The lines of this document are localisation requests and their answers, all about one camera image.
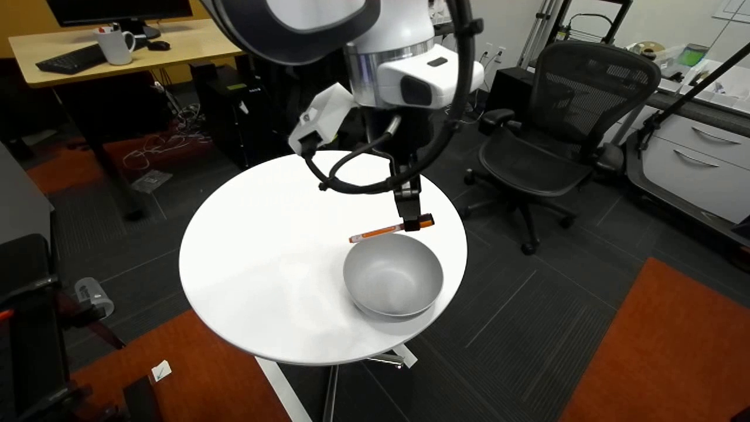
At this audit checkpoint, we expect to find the black keyboard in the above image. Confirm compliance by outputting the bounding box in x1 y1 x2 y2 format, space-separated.
33 42 109 77

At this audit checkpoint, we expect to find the black tripod pole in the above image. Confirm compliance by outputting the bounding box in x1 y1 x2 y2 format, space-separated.
633 42 750 154

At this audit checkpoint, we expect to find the small white card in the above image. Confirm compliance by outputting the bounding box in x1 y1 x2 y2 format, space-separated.
147 359 175 384

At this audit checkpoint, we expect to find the white drawer cabinet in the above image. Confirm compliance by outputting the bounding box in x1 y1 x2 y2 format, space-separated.
638 115 750 227

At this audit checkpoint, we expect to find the clear plastic cup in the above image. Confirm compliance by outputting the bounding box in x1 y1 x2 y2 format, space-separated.
73 275 118 322

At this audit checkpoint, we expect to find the black mesh office chair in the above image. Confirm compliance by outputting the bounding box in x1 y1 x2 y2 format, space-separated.
461 41 663 258

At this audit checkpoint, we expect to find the white table base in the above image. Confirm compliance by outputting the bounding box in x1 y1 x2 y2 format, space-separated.
254 342 422 422

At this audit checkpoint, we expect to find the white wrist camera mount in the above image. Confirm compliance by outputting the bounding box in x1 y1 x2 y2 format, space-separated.
285 80 359 156

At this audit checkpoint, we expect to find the grey bowl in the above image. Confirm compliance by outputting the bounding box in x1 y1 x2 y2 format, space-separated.
342 233 446 322

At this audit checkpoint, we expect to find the white mug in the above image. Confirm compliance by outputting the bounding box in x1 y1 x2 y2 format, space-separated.
93 22 140 68

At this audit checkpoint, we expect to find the wooden desk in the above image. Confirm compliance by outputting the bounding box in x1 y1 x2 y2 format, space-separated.
8 18 247 224

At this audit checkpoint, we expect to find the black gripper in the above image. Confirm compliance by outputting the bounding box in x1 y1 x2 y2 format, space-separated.
387 109 429 236

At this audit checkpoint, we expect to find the black monitor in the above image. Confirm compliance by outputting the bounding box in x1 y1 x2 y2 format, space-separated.
44 0 196 32

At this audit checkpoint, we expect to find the black equipment box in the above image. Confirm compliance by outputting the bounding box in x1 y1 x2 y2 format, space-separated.
0 144 83 422

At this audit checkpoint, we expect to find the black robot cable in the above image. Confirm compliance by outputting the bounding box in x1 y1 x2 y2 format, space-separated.
299 0 480 197

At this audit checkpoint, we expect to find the brown wooden stick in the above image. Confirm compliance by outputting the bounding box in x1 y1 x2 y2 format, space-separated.
347 213 438 245

